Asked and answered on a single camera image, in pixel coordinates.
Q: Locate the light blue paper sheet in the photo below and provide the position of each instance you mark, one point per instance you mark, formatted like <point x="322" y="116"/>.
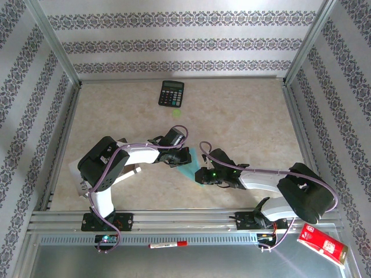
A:
<point x="191" y="171"/>

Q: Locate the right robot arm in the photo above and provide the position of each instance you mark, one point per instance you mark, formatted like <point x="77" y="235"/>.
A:
<point x="304" y="194"/>

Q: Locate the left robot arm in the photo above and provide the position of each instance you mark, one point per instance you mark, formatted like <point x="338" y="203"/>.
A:
<point x="98" y="168"/>

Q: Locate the grey metal sheet panel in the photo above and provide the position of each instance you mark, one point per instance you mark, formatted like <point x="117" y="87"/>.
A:
<point x="188" y="263"/>

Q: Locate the green round sticker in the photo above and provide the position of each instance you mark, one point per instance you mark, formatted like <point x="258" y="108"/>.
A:
<point x="176" y="113"/>

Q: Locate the black calculator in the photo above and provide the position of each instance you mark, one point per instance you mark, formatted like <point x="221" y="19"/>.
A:
<point x="171" y="94"/>

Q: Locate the red white marker pen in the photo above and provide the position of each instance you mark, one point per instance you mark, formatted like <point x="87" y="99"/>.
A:
<point x="168" y="244"/>

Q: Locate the small controller board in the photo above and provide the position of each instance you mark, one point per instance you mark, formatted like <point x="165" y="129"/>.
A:
<point x="265" y="239"/>
<point x="105" y="239"/>

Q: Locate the red carton box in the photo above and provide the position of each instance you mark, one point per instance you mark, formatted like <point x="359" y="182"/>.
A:
<point x="321" y="243"/>

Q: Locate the aluminium mounting rail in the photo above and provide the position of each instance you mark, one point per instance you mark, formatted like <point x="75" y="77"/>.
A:
<point x="179" y="220"/>

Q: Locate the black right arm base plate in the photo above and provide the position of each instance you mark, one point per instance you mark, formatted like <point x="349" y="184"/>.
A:
<point x="243" y="221"/>

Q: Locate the aluminium back rail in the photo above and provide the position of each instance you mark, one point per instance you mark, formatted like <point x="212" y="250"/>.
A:
<point x="179" y="78"/>

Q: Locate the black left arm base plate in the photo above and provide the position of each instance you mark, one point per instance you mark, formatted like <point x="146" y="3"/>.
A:
<point x="124" y="221"/>

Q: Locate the aluminium side rail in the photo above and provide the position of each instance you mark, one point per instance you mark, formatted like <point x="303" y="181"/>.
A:
<point x="301" y="139"/>
<point x="62" y="144"/>

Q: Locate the aluminium frame post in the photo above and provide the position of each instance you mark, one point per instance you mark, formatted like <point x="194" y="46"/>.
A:
<point x="52" y="40"/>
<point x="310" y="43"/>

